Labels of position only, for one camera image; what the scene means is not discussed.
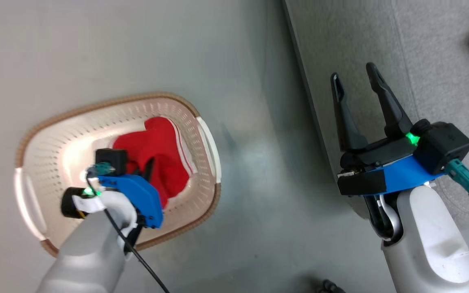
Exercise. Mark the teal left camera connector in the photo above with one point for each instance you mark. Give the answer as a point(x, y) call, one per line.
point(103, 168)

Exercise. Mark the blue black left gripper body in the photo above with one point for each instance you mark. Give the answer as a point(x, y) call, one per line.
point(141, 199)

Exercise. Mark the teal camera connector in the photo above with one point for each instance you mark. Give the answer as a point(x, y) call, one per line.
point(464, 179)
point(103, 168)

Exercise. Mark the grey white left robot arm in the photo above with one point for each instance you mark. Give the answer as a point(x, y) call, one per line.
point(84, 260)

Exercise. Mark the black cylinder with label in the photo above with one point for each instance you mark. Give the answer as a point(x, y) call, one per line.
point(70, 203)

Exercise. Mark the grey fabric sofa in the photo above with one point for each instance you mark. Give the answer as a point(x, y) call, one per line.
point(421, 61)

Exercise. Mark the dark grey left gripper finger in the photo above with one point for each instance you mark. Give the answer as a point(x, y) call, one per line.
point(135, 169)
point(150, 169)

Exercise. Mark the pink perforated laundry basket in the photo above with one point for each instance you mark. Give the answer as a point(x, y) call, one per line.
point(55, 150)

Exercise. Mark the teal right camera connector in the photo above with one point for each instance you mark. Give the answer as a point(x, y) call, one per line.
point(464, 179)

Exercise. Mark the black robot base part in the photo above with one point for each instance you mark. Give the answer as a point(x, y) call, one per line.
point(332, 287)

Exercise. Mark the red garment with white trim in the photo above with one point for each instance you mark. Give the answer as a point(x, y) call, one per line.
point(165, 146)

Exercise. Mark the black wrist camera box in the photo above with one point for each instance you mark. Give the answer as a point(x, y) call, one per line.
point(111, 158)
point(442, 146)

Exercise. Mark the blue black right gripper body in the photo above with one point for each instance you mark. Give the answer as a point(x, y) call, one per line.
point(397, 175)

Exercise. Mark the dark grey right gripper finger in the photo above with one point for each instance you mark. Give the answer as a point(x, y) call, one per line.
point(391, 110)
point(348, 126)

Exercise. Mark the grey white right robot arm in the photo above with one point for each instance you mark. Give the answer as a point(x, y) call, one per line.
point(426, 244)

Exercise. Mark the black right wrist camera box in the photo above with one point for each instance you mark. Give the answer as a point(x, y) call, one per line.
point(442, 146)

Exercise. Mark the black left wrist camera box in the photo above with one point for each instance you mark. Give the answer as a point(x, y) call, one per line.
point(111, 158)

